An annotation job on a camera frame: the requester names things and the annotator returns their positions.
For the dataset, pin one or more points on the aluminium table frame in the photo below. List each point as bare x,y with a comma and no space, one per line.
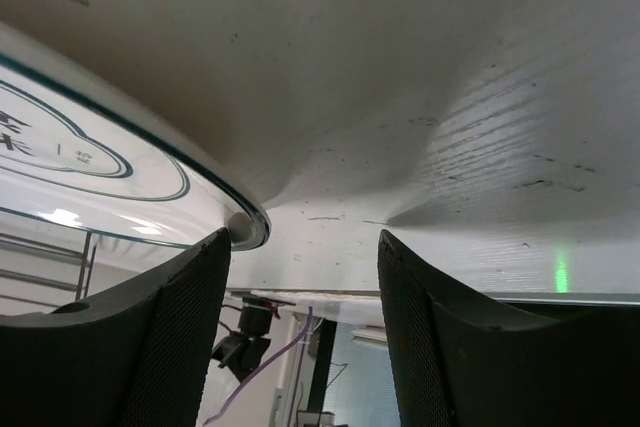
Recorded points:
592,299

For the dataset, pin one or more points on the metal wire dish rack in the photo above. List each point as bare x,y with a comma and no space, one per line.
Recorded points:
48,266

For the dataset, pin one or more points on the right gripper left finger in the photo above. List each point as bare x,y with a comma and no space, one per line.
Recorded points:
136,354

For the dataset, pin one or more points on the white plate teal rim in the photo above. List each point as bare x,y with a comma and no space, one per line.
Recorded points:
79,153

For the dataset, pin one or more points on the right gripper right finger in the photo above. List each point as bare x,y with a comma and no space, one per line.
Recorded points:
461,358

